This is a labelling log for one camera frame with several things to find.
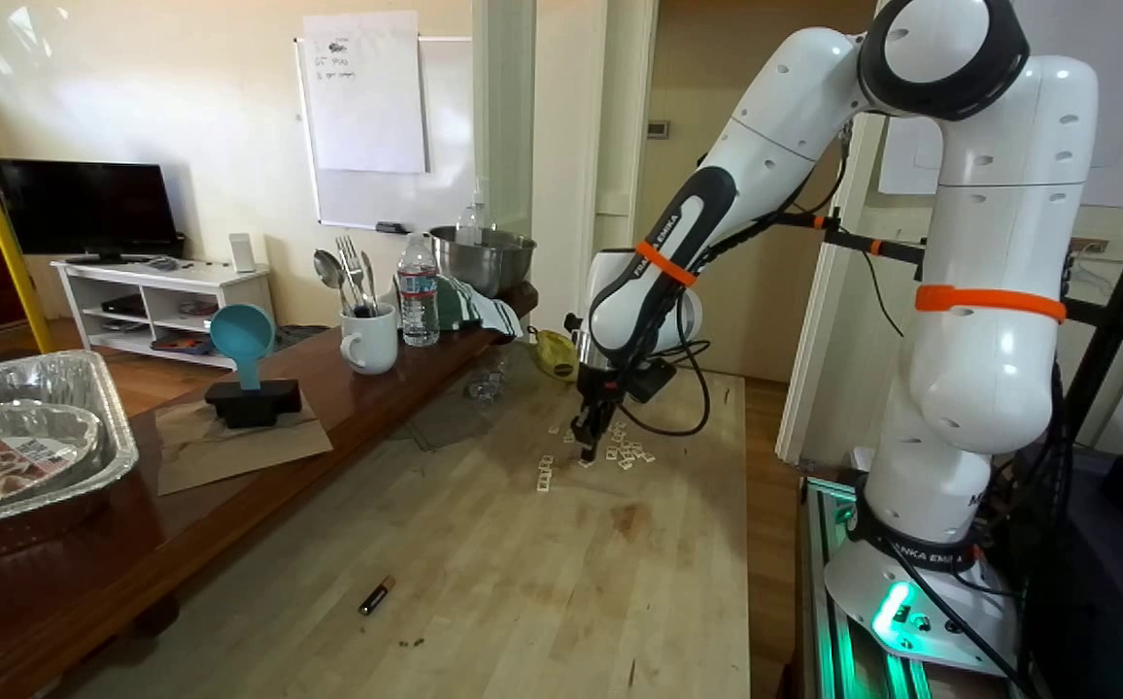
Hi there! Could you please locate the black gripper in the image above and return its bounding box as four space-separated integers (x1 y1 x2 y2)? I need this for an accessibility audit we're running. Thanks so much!
574 370 620 464

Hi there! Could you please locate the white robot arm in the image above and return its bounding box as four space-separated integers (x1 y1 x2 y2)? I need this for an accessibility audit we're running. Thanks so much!
569 0 1098 677

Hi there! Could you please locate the yellow black tool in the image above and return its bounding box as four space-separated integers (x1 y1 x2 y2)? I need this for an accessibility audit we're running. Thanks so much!
532 329 574 381

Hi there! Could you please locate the green striped towel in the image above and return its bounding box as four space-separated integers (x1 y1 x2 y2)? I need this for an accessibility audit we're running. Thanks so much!
438 275 523 339

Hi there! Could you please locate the clear plastic water bottle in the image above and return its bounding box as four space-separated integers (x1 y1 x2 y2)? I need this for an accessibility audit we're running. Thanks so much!
397 232 438 344

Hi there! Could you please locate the white ceramic mug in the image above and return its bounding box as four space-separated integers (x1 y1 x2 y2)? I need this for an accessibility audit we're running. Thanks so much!
337 306 397 377

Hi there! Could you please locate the black marker on table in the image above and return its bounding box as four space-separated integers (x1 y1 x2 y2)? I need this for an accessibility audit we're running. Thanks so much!
356 580 397 619

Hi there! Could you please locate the teal funnel on black stand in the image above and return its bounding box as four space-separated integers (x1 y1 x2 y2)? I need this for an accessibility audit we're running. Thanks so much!
204 303 300 426

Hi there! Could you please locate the white paper flipchart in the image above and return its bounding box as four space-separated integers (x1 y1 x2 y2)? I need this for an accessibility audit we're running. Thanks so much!
301 13 427 175

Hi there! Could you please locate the brown cardboard sheet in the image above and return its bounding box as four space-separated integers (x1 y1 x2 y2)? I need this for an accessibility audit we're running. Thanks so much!
154 400 334 495

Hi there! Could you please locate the white tv shelf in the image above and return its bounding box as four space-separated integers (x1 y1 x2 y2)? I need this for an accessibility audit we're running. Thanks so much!
54 260 271 370

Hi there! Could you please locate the aluminium foil tray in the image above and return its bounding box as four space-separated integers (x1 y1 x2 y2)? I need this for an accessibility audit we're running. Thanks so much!
0 348 141 523

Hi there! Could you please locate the black television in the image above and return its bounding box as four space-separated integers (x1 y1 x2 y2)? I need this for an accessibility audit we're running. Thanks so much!
0 159 181 260

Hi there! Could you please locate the dark wooden side counter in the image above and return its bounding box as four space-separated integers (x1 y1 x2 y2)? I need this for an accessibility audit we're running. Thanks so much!
0 329 501 699

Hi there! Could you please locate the yellow stick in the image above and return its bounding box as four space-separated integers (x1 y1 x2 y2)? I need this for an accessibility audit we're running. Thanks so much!
0 203 54 355

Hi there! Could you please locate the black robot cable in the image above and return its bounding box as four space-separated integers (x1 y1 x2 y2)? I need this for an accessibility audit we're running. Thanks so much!
609 339 713 443

